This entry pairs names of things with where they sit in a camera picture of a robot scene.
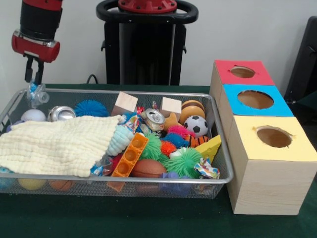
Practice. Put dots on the small soccer ball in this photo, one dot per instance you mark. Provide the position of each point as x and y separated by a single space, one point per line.
195 125

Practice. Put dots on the crushed silver can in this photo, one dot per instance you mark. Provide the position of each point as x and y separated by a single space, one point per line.
155 119

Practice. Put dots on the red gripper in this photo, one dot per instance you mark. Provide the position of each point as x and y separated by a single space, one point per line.
37 50

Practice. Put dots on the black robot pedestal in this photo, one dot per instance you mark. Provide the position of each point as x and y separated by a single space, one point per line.
146 54

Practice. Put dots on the wooden box with three holes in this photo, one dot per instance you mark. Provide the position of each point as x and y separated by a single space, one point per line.
267 186

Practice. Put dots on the orange plastic block with holes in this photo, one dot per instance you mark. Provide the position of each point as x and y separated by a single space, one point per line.
130 155

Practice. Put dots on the dark green tablecloth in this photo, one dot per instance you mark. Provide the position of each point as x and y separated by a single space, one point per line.
148 218

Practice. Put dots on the shiny dented silver can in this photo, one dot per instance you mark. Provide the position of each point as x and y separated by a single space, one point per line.
62 113

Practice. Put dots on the cream waffle cloth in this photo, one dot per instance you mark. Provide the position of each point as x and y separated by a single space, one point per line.
54 146

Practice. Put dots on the toy hamburger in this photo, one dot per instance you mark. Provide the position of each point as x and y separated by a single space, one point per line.
192 109

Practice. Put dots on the green spiky ball with eyes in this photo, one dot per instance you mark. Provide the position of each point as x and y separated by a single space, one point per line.
184 162

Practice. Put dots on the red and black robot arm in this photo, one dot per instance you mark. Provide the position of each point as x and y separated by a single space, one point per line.
40 19

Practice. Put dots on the small wooden block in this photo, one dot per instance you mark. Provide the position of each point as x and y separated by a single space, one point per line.
171 105

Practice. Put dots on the large wooden block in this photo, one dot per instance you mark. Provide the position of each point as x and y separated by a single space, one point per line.
125 102

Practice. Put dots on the silver mesh bin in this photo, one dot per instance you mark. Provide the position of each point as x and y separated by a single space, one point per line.
99 191

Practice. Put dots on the white baseball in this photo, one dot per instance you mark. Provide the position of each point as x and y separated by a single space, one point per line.
33 115

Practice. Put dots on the black monitor on stand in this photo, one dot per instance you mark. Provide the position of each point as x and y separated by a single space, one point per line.
304 69

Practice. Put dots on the blue spiky ball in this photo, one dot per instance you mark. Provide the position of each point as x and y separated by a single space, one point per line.
91 108

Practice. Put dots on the clear plastic bottle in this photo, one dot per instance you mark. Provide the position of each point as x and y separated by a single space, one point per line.
37 93

